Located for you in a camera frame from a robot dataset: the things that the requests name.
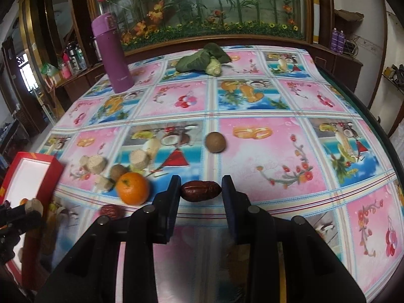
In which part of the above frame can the beige cake piece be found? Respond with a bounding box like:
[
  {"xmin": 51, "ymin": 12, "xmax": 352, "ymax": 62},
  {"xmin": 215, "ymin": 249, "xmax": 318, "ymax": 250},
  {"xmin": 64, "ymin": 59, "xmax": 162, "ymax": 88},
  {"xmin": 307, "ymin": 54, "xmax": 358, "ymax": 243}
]
[
  {"xmin": 24, "ymin": 198, "xmax": 44, "ymax": 216},
  {"xmin": 94, "ymin": 174, "xmax": 114, "ymax": 193},
  {"xmin": 80, "ymin": 155, "xmax": 107, "ymax": 174},
  {"xmin": 130, "ymin": 149, "xmax": 150, "ymax": 170}
]

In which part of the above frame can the red gift box tray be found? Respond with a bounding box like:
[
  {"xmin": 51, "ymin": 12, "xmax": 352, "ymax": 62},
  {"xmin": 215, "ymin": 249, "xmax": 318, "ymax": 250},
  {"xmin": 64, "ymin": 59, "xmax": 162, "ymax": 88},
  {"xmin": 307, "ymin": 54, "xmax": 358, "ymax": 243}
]
[{"xmin": 1, "ymin": 152, "xmax": 64, "ymax": 289}]

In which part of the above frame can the red date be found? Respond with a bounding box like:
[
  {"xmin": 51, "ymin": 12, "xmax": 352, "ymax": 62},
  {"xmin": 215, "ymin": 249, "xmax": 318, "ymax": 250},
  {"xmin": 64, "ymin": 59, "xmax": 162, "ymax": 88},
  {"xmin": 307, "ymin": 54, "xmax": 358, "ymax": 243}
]
[
  {"xmin": 181, "ymin": 181, "xmax": 222, "ymax": 203},
  {"xmin": 99, "ymin": 204, "xmax": 125, "ymax": 220}
]

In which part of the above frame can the small brown round fruit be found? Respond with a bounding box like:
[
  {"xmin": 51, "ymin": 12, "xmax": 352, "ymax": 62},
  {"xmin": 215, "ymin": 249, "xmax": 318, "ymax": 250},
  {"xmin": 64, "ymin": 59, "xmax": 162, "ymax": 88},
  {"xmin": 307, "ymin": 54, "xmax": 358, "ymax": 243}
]
[{"xmin": 109, "ymin": 164, "xmax": 128, "ymax": 182}]

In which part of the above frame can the pink bottle on cabinet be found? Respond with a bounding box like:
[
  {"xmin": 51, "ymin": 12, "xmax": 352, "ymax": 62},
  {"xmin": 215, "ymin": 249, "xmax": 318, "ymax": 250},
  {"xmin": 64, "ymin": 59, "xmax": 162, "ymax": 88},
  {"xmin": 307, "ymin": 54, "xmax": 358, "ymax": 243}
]
[{"xmin": 59, "ymin": 53, "xmax": 72, "ymax": 79}]

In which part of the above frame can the fruit pattern tablecloth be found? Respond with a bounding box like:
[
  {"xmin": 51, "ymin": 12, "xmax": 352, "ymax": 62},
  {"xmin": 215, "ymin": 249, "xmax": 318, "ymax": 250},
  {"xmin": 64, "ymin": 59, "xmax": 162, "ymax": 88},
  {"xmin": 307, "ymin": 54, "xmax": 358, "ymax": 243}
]
[{"xmin": 39, "ymin": 45, "xmax": 403, "ymax": 302}]

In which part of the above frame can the wooden side cabinet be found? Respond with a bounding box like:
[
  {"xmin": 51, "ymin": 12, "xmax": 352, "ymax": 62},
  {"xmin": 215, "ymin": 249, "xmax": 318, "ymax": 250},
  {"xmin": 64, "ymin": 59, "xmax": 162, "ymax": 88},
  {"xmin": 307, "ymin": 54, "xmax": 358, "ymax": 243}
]
[{"xmin": 307, "ymin": 44, "xmax": 363, "ymax": 93}]

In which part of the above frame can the purple thermos bottle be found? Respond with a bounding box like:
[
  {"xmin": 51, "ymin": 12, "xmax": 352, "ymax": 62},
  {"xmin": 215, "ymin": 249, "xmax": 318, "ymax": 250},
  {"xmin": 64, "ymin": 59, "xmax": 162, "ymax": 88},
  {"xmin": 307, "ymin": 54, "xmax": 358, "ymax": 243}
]
[{"xmin": 92, "ymin": 12, "xmax": 134, "ymax": 94}]

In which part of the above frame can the purple spray bottles pair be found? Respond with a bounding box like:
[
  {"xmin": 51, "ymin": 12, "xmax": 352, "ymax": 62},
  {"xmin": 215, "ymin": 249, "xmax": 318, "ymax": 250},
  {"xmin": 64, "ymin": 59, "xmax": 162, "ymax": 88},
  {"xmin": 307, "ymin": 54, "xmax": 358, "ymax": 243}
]
[{"xmin": 330, "ymin": 28, "xmax": 346, "ymax": 54}]

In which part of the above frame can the green leafy cabbage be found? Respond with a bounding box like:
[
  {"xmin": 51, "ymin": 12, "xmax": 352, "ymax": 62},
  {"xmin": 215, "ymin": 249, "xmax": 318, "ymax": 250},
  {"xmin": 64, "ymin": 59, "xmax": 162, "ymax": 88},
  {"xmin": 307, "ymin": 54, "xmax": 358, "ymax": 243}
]
[{"xmin": 175, "ymin": 42, "xmax": 232, "ymax": 77}]

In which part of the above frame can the glass flower display panel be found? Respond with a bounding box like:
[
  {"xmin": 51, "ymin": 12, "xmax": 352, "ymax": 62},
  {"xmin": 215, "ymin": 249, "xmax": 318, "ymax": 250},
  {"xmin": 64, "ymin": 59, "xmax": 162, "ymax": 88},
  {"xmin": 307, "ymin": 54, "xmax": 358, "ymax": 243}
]
[{"xmin": 88, "ymin": 0, "xmax": 306, "ymax": 51}]

